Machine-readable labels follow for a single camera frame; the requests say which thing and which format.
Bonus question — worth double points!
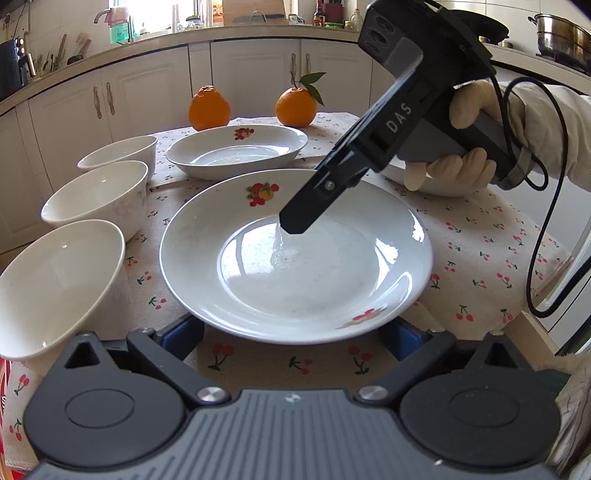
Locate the white kitchen cabinets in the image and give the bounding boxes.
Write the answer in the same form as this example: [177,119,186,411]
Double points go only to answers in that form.
[0,39,398,254]

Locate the wooden kitchen utensils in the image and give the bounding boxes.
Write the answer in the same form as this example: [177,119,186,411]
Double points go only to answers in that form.
[28,32,93,75]

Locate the large white fruit-print plate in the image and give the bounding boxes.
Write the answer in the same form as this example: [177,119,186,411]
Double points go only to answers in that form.
[159,168,435,344]

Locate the white kitchen appliance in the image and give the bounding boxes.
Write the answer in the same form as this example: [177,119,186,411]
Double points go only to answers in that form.
[540,222,591,356]

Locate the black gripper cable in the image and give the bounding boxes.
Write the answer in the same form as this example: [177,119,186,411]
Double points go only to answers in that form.
[487,74,583,317]

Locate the orange without leaf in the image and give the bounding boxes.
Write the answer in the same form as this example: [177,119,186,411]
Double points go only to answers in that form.
[188,85,232,132]

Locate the stainless steel pot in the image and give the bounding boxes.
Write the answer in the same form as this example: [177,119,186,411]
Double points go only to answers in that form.
[529,14,591,70]

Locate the wooden cutting board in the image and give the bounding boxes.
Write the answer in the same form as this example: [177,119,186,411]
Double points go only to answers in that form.
[222,0,287,26]

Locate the black kitchen appliance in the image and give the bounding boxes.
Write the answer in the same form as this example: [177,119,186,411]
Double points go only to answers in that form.
[0,39,31,100]

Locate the white fleece garment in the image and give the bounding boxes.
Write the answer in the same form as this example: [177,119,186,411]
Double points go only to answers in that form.
[554,355,591,480]

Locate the black wok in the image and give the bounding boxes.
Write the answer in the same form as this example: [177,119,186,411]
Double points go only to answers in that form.
[478,18,511,44]

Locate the large white bowl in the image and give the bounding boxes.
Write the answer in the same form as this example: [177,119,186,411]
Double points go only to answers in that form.
[0,219,126,361]

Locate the beige kitchen countertop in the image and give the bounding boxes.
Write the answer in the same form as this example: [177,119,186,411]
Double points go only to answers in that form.
[0,21,591,116]

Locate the white embossed bowl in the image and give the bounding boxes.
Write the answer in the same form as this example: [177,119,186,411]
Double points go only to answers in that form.
[41,160,149,241]

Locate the white pink-flower bowl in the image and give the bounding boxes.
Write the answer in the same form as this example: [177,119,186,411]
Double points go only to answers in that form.
[77,135,158,185]

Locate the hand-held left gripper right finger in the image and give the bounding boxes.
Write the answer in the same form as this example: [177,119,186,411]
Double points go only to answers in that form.
[358,316,527,409]

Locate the plain white plate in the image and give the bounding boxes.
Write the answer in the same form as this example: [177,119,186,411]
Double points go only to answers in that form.
[381,159,469,198]

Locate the person's right forearm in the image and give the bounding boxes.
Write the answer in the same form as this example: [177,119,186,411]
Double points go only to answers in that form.
[508,78,591,195]

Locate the white fruit-print deep plate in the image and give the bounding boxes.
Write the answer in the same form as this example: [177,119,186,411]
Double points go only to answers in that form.
[165,124,308,181]

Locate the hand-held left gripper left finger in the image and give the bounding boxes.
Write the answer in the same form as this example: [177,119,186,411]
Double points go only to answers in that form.
[62,314,232,409]

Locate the person's right hand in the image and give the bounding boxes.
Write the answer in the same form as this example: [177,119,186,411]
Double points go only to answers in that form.
[404,78,532,192]

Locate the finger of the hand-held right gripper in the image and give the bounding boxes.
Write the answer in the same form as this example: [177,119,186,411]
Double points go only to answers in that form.
[279,148,370,236]

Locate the orange with green leaf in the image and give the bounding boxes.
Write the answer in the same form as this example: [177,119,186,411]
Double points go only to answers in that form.
[275,71,327,127]

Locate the cherry print tablecloth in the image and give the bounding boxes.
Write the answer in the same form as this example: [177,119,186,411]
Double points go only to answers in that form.
[0,111,573,472]

